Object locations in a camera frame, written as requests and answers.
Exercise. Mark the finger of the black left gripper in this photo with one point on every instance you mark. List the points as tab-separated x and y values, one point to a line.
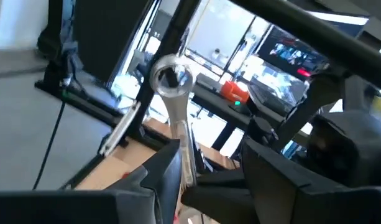
218	205
221	180

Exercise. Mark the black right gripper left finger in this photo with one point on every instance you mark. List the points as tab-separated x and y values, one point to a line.
165	174

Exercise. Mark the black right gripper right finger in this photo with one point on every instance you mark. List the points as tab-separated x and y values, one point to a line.
268	186

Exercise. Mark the silver combination wrench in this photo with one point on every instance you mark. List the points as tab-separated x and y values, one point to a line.
181	109

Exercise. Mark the orange box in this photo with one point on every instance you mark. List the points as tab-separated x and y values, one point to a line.
233	91

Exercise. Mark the lit display screen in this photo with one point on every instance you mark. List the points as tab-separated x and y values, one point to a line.
289	53

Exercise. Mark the black flat panel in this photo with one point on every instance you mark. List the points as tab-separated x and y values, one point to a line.
109	37

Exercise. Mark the silver metal bracket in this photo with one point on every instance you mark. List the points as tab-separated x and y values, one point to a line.
120	129

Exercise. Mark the black aluminium rig frame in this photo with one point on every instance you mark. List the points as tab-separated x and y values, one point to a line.
179	18

